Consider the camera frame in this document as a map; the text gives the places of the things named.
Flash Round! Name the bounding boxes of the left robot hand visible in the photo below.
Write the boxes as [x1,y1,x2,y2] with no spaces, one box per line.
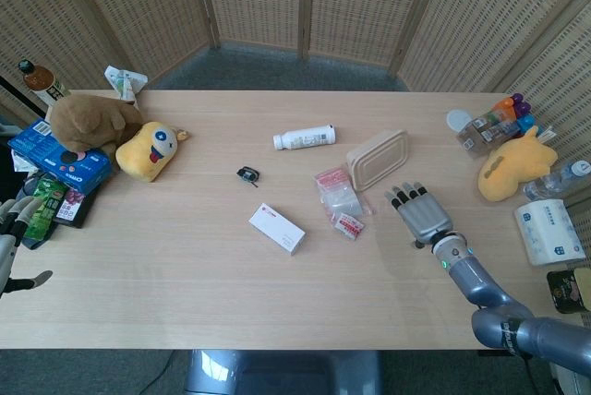
[0,196,54,300]

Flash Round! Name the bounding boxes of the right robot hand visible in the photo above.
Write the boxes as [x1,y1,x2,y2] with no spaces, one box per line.
[383,180,456,249]

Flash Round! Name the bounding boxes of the white box red logo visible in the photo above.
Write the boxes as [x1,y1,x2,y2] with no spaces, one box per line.
[247,201,308,257]

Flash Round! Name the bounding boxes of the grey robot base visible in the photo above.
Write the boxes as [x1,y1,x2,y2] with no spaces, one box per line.
[184,349,385,395]

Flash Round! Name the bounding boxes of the blue cookie box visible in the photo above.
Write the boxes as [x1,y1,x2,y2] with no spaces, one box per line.
[6,118,114,195]

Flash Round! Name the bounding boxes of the green snack packet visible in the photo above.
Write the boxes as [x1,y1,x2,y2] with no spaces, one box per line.
[22,173,68,242]

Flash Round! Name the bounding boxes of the beige lidded food container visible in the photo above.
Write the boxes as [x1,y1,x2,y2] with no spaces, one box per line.
[345,128,413,193]

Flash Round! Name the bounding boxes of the dark purple snack packet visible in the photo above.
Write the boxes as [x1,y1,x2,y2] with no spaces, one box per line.
[54,186,99,230]

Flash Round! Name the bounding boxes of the red-striped zip bag pack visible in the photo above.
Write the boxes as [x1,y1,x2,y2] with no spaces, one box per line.
[314,166,375,242]

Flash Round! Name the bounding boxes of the yellow plush whale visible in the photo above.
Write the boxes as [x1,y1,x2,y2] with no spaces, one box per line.
[476,125,560,203]

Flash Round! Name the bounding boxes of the white round lid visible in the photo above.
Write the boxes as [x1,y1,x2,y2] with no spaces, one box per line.
[446,108,474,132]

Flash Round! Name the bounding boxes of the white tissue pack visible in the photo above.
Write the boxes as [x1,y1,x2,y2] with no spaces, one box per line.
[513,197,587,268]

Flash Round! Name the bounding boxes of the orange capped bottle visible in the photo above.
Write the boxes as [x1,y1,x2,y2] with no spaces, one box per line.
[489,95,516,122]

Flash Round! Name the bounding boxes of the clear water bottle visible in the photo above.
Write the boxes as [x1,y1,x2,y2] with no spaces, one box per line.
[522,159,591,201]

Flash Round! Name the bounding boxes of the white plastic bottle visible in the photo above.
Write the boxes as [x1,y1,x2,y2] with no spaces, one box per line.
[271,123,338,151]

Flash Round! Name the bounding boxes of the purple capped bottle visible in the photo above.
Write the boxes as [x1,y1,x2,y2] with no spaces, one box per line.
[511,91,533,115]

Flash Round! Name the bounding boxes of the brown plush bear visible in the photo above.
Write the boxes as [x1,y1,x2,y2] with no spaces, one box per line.
[48,93,145,162]

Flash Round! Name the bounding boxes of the yellow emoji plush toy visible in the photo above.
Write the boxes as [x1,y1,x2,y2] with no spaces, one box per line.
[115,120,193,185]

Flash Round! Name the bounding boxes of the dark tea bottle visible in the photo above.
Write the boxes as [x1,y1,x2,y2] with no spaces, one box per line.
[18,58,72,108]

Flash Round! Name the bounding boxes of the small black green gadget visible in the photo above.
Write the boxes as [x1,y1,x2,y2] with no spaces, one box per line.
[235,165,262,189]

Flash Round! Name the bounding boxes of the crumpled white wrapper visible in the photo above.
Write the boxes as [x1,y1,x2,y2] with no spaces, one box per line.
[103,65,151,103]

